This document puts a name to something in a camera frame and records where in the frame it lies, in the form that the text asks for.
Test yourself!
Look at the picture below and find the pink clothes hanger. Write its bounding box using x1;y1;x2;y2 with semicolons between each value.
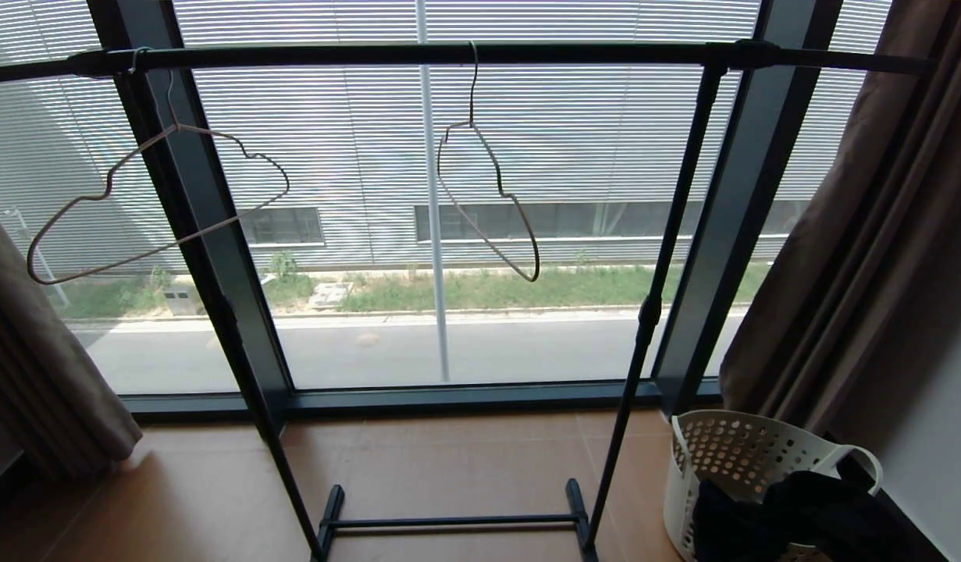
26;66;291;286
437;41;541;283

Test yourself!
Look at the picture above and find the black clothes rack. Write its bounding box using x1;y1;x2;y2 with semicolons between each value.
0;39;934;562

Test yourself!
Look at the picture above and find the white laundry basket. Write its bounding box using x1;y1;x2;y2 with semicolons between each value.
664;409;884;562

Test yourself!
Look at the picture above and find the heap of clothes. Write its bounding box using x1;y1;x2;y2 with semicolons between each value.
692;470;910;562

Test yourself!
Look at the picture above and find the window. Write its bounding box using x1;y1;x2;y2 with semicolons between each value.
0;0;895;414

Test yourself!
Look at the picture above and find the brown curtain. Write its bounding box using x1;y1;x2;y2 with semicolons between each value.
0;195;144;481
718;0;961;461

